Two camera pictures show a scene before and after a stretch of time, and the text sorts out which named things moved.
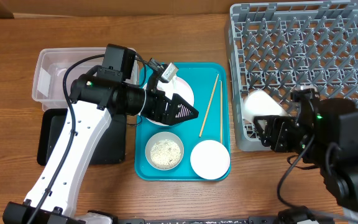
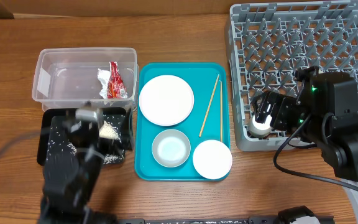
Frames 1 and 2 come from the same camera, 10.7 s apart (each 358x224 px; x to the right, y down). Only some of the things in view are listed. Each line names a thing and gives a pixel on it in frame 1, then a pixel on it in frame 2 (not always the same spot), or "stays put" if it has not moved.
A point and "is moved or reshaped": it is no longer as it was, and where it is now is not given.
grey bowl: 164,151 is moved or reshaped
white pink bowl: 210,159 stays put
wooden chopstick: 221,112 stays put
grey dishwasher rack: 281,46 stays put
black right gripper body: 286,135 -> 288,115
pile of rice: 165,152 -> 107,130
